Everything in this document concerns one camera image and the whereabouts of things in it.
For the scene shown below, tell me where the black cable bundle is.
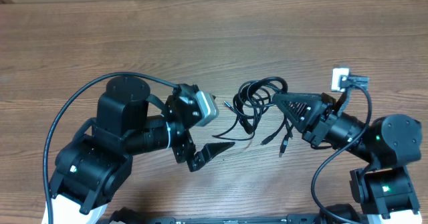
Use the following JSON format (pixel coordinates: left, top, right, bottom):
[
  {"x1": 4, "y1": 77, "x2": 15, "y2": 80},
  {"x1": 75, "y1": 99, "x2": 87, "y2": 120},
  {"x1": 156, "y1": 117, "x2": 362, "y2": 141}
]
[{"x1": 212, "y1": 76, "x2": 295, "y2": 158}]

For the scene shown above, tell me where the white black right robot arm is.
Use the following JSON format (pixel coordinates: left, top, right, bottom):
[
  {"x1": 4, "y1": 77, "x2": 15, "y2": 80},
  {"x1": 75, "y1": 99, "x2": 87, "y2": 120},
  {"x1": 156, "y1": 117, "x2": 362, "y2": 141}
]
[{"x1": 274, "y1": 92, "x2": 422, "y2": 223}]

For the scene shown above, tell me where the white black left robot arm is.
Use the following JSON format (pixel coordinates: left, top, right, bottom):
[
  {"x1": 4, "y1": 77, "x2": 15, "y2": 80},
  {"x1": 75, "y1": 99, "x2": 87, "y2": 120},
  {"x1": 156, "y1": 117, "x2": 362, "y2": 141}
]
[{"x1": 43, "y1": 72, "x2": 232, "y2": 223}]

